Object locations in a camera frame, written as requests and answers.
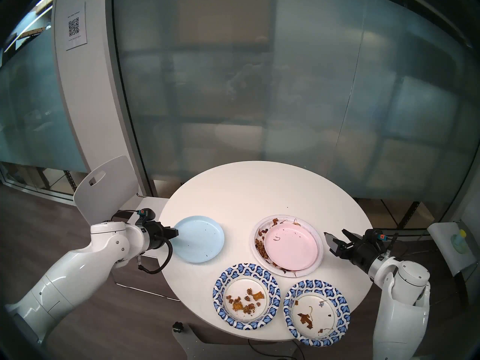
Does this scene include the thin brown food scraps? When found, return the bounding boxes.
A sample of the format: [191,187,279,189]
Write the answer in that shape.
[294,301,336,334]

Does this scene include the thick black left gripper cable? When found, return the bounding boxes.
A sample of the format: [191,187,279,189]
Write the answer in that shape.
[138,237,173,275]

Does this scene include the light blue plastic plate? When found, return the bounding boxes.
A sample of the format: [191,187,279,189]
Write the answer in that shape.
[172,216,225,264]

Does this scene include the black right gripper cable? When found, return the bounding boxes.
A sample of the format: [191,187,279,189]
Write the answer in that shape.
[386,232,400,259]

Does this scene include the black floor cable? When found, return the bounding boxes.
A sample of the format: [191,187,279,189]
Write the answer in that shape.
[247,339,305,360]

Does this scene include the grey white chair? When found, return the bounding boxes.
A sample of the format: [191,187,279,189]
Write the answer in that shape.
[427,220,479,288]

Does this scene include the green bottle with yellow cap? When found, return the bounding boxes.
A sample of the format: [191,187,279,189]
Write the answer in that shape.
[451,229,468,255]

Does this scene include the blue patterned bowl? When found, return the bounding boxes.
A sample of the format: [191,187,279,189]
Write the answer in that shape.
[283,279,351,347]
[213,263,281,330]

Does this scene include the large white paper plate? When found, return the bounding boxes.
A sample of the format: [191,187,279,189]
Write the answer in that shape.
[250,215,324,278]

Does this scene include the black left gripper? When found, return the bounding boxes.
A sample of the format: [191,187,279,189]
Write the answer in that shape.
[144,220,180,252]

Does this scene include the white chair with handle hole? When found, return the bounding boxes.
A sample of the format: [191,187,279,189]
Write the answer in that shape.
[73,155,169,251]

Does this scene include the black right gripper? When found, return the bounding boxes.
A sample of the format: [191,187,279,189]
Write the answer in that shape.
[324,229,387,276]

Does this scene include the pink plastic plate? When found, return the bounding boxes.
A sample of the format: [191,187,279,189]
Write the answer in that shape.
[264,223,319,272]

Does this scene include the brown food scraps pile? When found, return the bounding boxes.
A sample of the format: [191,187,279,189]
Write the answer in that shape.
[255,217,300,275]

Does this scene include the QR code paper sign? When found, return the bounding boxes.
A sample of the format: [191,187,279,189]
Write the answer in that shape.
[64,2,87,51]

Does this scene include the thin black left camera cable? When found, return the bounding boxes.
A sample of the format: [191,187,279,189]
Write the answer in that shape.
[111,209,140,223]

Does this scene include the orange brown food chunks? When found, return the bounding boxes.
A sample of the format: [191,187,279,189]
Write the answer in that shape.
[226,288,266,314]

